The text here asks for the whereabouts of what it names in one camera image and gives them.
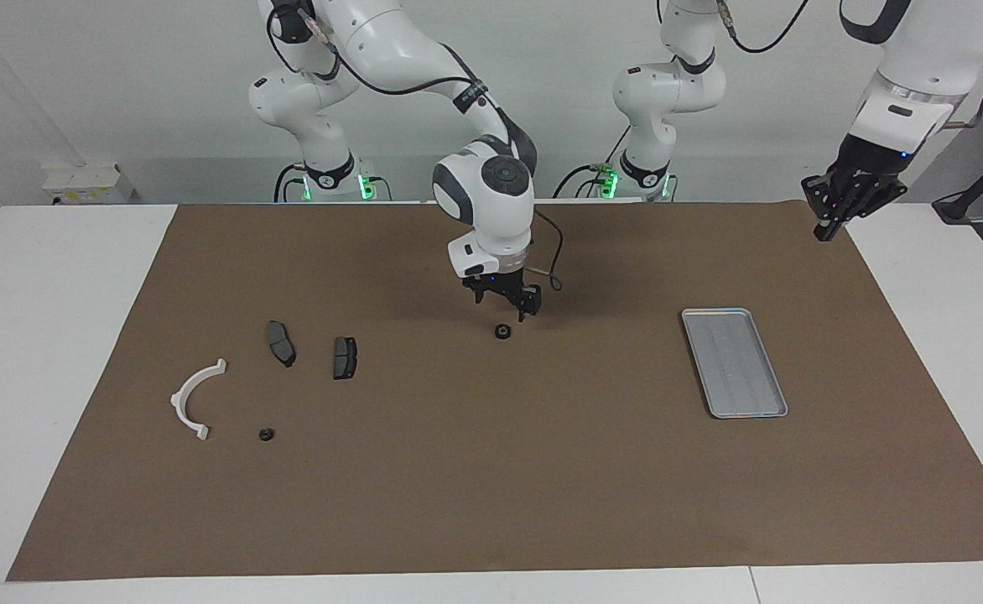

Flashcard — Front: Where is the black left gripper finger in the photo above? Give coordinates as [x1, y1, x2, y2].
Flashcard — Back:
[802, 168, 840, 242]
[831, 189, 878, 232]

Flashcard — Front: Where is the silver metal tray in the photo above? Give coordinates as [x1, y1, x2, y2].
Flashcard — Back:
[681, 308, 789, 419]

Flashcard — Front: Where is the rectangular dark brake pad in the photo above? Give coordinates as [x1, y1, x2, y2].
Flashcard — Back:
[332, 336, 361, 381]

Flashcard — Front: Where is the brown table mat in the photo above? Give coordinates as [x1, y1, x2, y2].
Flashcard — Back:
[7, 201, 983, 581]

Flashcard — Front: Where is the irregular dark brake pad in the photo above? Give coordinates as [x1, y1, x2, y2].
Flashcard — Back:
[265, 320, 298, 369]

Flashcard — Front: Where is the white power box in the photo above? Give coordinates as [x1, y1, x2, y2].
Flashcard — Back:
[43, 164, 136, 205]

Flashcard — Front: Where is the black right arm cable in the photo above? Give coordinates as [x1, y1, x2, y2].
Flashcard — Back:
[267, 0, 565, 293]

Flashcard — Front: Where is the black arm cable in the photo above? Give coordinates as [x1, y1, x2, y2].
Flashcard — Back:
[714, 0, 983, 131]
[267, 0, 565, 293]

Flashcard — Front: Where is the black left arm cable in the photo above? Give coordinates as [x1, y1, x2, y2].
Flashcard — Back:
[714, 0, 983, 131]

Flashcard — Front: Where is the black left base cable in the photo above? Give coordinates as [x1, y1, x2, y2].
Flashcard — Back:
[553, 126, 632, 200]

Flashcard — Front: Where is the black base cable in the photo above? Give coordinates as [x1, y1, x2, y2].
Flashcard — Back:
[553, 126, 632, 200]
[273, 162, 308, 202]

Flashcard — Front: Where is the black right base cable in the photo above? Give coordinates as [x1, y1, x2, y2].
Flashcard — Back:
[273, 162, 308, 202]

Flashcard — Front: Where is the white half-ring bracket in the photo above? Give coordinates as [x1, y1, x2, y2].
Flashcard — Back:
[170, 358, 228, 441]

